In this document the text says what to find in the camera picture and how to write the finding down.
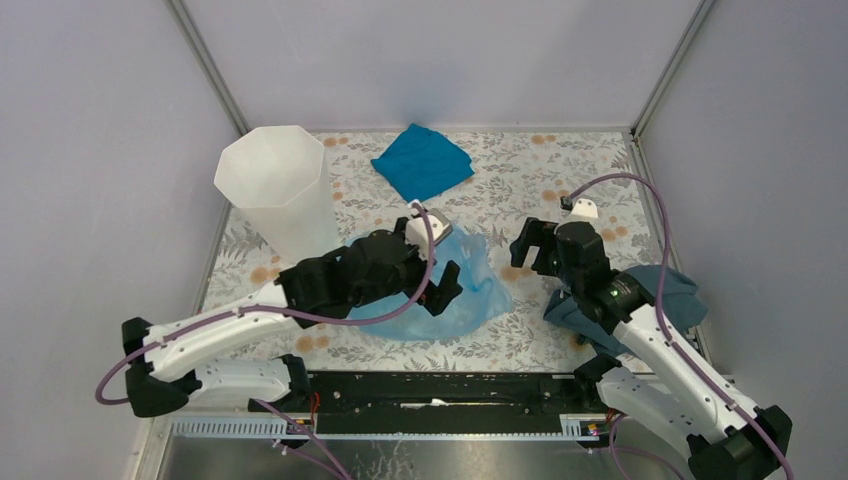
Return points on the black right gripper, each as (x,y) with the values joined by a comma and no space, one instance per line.
(536,233)

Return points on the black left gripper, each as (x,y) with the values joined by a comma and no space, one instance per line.
(436,297)

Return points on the white plastic trash bin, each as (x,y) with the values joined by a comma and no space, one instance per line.
(278,179)

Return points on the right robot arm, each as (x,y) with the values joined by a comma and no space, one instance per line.
(722,433)

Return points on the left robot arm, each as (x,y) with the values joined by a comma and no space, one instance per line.
(175,364)

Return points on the floral patterned table mat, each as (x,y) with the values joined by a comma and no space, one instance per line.
(498,325)

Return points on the bright blue folded cloth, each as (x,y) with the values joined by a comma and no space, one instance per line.
(422,163)

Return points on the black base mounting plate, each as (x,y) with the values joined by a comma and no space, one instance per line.
(347,392)

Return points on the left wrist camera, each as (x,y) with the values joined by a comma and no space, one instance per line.
(426,234)

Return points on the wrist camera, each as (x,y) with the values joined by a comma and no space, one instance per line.
(578,209)
(426,234)

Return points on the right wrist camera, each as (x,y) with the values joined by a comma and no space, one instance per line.
(578,209)

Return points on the aluminium rail front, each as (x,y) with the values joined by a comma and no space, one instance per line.
(418,425)

